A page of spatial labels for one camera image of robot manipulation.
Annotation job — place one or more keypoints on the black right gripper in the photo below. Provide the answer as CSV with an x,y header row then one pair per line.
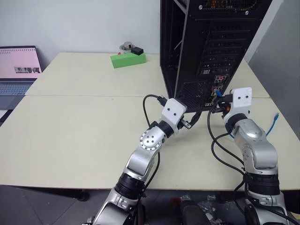
x,y
225,102

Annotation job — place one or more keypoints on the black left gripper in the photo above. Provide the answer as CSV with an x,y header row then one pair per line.
x,y
185,123

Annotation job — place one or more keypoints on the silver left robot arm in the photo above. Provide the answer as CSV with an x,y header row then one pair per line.
x,y
146,150

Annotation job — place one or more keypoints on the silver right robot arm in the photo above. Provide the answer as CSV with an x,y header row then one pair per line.
x,y
256,145

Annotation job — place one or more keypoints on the black computer tower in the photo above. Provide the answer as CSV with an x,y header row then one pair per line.
x,y
201,54

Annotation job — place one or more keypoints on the grey partition panel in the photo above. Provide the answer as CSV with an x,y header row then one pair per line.
x,y
279,58

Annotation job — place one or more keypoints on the green rectangular box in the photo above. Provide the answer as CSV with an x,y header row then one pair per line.
x,y
128,61

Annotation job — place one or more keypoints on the small black box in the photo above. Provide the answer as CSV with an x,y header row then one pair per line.
x,y
137,50

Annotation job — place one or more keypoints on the silver metal tape roll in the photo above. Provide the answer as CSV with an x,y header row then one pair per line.
x,y
126,46

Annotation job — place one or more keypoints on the open laptop with pink screen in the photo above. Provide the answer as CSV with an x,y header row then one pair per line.
x,y
17,70

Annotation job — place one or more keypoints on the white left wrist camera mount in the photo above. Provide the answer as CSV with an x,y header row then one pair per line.
x,y
173,109

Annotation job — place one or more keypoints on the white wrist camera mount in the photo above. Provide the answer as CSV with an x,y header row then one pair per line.
x,y
173,109
242,97

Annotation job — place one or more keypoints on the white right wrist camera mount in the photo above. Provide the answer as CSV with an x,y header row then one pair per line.
x,y
242,97

